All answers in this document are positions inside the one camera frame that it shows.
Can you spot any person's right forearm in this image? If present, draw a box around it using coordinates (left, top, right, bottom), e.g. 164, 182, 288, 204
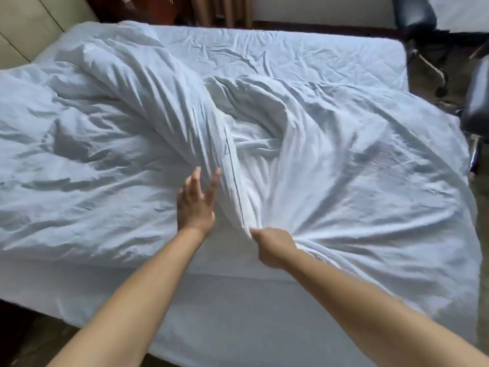
284, 250, 489, 367

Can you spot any black office chair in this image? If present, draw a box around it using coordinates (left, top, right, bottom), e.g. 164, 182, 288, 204
391, 0, 451, 98
460, 53, 489, 184

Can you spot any white duvet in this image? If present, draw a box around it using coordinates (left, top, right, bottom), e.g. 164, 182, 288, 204
0, 20, 483, 347

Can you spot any beige padded headboard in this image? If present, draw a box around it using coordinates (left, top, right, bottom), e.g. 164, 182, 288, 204
0, 0, 100, 70

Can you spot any person's left forearm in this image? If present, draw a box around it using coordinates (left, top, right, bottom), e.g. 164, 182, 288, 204
47, 227, 207, 367

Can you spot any white bed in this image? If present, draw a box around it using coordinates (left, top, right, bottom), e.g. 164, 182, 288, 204
0, 20, 482, 367

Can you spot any person's left hand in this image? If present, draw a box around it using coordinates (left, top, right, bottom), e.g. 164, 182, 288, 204
175, 166, 222, 240

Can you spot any beige curtain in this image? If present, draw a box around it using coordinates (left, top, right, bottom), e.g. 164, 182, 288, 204
191, 0, 254, 29

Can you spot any person's right hand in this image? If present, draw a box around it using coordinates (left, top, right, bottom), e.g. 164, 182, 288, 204
249, 227, 300, 270

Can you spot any white bedding bundle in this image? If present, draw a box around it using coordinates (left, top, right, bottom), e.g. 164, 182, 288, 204
426, 0, 489, 33

